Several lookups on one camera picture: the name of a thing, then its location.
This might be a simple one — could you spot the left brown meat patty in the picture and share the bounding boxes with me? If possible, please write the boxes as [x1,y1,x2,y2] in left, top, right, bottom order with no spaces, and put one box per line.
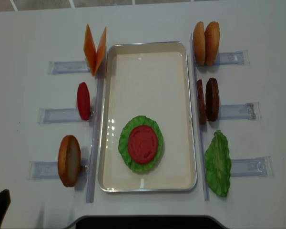
[196,79,207,125]

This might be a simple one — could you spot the bun half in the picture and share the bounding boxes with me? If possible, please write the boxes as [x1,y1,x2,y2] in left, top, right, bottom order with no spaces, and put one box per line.
[204,21,220,66]
[193,21,205,65]
[58,135,81,187]

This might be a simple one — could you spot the clear holder top left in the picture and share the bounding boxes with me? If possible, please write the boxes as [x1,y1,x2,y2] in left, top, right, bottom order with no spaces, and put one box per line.
[48,61,90,75]

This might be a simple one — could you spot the red tomato slice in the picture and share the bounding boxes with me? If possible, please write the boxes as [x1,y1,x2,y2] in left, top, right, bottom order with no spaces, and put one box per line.
[77,82,91,121]
[128,125,158,165]

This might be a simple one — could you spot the clear holder top right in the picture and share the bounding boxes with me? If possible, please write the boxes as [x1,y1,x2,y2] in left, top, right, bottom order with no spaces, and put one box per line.
[214,50,250,65]

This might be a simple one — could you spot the clear holder middle right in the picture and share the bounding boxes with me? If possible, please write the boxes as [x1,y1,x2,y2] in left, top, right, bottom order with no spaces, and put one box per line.
[218,102,261,120]

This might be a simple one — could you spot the clear holder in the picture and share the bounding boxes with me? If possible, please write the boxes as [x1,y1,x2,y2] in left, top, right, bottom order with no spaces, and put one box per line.
[37,108,85,124]
[218,102,261,120]
[214,50,250,65]
[231,156,273,177]
[28,160,89,180]
[48,61,90,75]

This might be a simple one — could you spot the clear long rail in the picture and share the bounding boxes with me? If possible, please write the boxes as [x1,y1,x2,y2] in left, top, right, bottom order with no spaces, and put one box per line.
[190,32,209,201]
[86,69,105,203]

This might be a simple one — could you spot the right brown meat patty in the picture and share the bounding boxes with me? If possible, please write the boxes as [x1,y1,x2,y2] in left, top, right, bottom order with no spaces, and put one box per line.
[205,78,220,122]

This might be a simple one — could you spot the white rectangular metal tray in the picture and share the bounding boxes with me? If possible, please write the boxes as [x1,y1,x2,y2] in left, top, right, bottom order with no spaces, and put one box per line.
[98,41,197,193]

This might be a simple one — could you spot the clear left long rail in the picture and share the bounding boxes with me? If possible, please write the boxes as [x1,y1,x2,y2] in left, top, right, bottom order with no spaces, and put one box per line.
[86,69,105,203]

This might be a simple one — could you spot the left orange cheese slice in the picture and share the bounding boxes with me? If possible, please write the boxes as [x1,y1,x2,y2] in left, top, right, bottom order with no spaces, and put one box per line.
[83,24,96,76]

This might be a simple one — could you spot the orange cheese slice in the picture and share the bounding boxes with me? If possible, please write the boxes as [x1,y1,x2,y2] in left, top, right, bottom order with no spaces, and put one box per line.
[94,27,107,75]
[83,24,96,76]

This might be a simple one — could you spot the right orange cheese slice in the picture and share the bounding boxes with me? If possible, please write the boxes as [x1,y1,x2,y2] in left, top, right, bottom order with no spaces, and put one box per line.
[94,27,107,75]

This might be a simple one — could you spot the clear holder bottom left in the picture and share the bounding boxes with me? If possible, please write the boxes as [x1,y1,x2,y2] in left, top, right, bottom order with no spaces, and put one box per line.
[28,160,89,180]

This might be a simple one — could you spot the brown meat patty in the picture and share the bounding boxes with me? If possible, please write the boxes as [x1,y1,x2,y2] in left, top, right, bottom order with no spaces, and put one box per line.
[205,78,220,122]
[196,79,207,125]

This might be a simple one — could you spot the bun half bottom left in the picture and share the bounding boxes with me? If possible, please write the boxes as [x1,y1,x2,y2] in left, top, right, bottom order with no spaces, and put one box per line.
[58,135,81,187]

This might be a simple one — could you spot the left bun half top right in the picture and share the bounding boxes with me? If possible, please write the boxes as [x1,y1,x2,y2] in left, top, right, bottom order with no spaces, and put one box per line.
[193,21,205,65]

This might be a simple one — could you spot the green lettuce leaf standing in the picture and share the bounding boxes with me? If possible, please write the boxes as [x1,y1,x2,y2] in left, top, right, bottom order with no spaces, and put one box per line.
[204,130,232,198]

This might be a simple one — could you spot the clear right long rail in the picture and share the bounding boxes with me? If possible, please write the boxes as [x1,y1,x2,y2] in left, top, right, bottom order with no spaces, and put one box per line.
[190,32,209,201]

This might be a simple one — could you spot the clear holder bottom right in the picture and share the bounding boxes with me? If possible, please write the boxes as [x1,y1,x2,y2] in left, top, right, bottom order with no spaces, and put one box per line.
[231,156,273,177]

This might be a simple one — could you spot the green lettuce leaf on tray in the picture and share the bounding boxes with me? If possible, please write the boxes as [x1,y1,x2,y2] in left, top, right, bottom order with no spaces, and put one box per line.
[118,115,163,173]

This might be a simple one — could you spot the clear holder middle left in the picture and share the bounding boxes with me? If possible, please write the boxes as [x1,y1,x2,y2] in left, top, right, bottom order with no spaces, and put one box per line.
[37,108,85,124]

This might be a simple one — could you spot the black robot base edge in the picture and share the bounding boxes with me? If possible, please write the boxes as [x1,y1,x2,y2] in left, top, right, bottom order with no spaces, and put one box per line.
[71,216,225,229]

